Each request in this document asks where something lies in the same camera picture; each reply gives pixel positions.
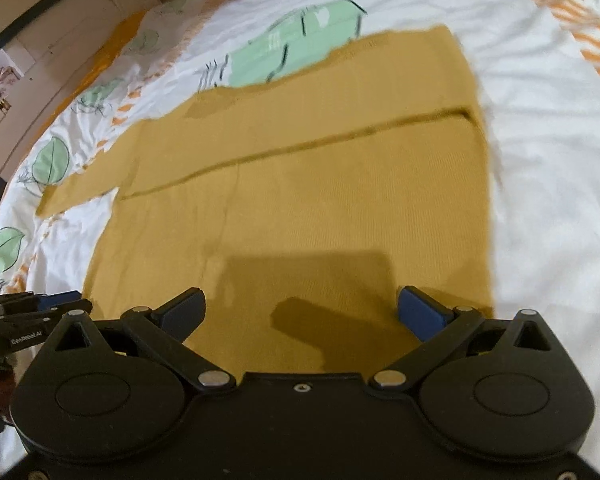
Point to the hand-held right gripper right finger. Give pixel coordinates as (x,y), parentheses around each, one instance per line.
(420,316)

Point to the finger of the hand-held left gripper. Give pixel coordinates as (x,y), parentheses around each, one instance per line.
(35,321)
(55,299)

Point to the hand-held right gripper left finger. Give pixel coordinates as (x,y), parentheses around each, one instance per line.
(186,310)

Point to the mustard yellow knit sweater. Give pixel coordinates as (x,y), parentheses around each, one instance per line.
(305,185)

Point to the white leaf print blanket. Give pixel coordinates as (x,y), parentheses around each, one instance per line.
(540,135)

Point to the beige wardrobe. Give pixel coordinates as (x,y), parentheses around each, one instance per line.
(55,35)

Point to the yellow bed sheet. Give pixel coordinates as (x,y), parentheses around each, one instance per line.
(122,30)

